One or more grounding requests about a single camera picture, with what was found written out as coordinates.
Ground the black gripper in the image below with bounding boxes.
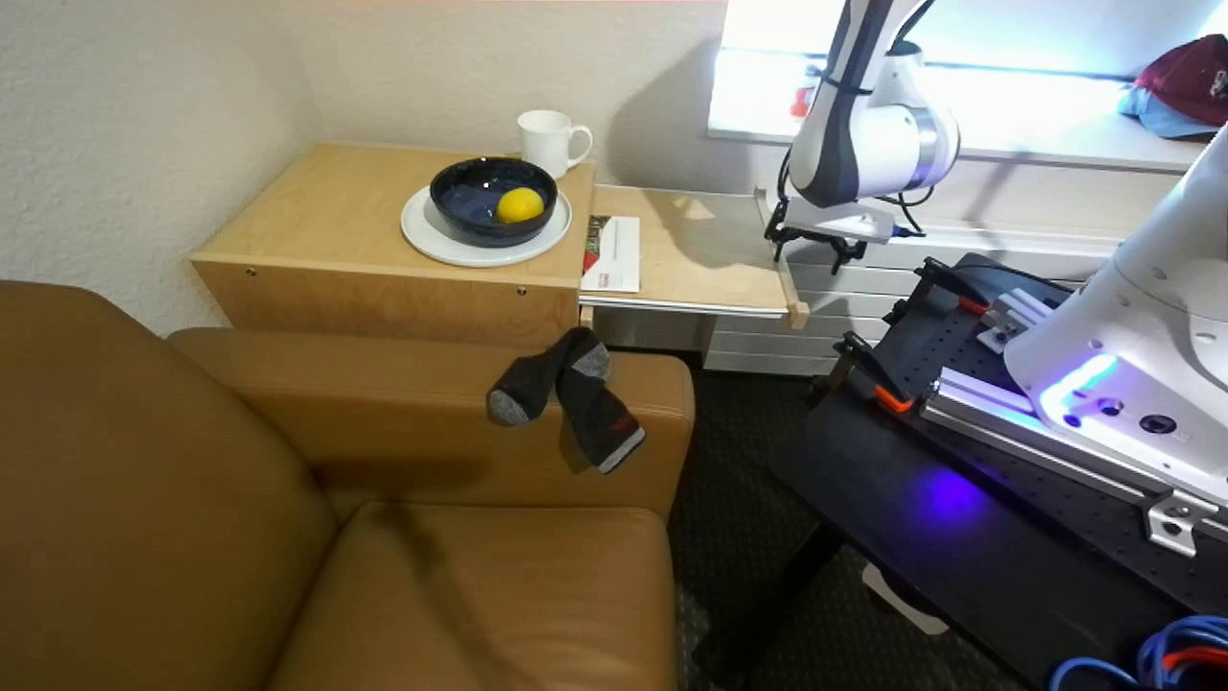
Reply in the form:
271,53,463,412
759,188,901,279

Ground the white storage bin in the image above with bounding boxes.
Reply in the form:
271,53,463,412
700,188,1118,382

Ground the white booklet with red print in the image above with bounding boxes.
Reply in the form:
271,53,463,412
581,210,649,298

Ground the white ceramic mug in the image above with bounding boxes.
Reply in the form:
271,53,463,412
516,108,599,181

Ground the yellow lemon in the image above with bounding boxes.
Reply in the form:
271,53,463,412
497,186,548,227

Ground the dark blue bowl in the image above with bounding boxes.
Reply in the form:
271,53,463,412
425,155,559,250

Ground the white paper scrap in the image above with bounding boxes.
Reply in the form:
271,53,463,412
857,562,951,643

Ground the light blue cap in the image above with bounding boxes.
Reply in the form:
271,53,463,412
1120,86,1228,141

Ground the white round plate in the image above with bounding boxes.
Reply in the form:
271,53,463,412
394,181,575,268

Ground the maroon baseball cap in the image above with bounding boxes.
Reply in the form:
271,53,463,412
1132,32,1228,127

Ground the light wooden nightstand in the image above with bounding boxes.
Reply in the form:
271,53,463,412
188,140,607,354

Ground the brown leather armchair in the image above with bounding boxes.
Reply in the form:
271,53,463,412
0,279,704,691

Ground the black clamp with orange handle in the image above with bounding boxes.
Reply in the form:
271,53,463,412
832,325,930,421
910,254,1019,332

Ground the aluminium mounting rail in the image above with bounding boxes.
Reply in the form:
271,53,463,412
916,362,1228,562

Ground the blue cable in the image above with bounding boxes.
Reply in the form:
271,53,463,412
1047,612,1228,691

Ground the orange cable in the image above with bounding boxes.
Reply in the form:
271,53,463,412
1155,643,1228,677

